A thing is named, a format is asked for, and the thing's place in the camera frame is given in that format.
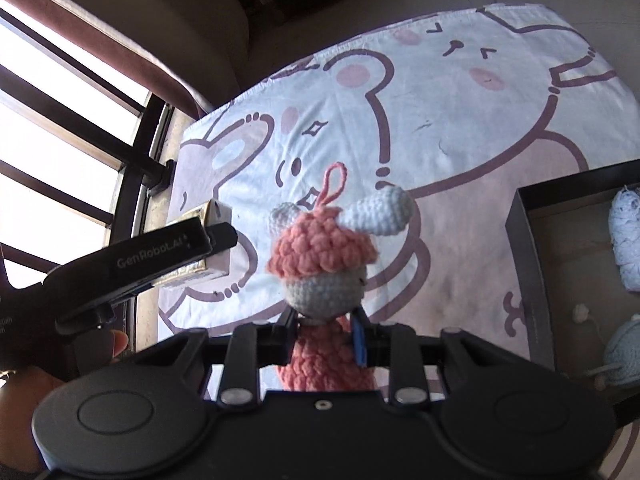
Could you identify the person's left hand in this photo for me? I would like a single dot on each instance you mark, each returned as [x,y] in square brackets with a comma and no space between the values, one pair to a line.
[20,410]

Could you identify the dark window frame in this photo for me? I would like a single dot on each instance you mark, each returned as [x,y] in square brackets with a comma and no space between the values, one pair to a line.
[135,170]

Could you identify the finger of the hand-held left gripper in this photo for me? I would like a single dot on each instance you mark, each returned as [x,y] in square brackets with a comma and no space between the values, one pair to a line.
[222,237]

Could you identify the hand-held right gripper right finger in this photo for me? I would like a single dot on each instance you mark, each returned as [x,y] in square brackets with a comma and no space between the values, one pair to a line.
[359,345]

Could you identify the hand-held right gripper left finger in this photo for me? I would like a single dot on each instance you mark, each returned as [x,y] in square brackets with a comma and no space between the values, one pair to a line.
[285,332]

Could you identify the blue crochet mouse toy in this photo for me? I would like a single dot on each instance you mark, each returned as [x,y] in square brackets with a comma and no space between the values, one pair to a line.
[625,350]

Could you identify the small gold white carton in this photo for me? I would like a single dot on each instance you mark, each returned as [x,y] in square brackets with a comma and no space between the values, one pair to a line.
[215,265]

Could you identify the printed bunny blanket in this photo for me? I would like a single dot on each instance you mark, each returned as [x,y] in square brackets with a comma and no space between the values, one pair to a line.
[450,135]

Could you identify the pink crochet doll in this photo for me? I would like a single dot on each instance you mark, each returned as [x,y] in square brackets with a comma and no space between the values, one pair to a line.
[320,255]

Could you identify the black cardboard box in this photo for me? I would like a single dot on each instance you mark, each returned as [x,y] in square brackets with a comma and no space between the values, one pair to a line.
[530,285]

